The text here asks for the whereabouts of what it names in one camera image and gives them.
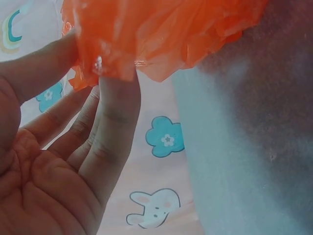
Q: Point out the orange plastic bag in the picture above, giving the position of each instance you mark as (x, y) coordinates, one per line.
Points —
(156, 34)

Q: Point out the person's left thumb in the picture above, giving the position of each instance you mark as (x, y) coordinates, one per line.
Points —
(44, 64)

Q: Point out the person's left hand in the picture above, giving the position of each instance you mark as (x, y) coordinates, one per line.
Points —
(49, 186)

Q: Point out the person's left fingers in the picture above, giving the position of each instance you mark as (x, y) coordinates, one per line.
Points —
(118, 110)

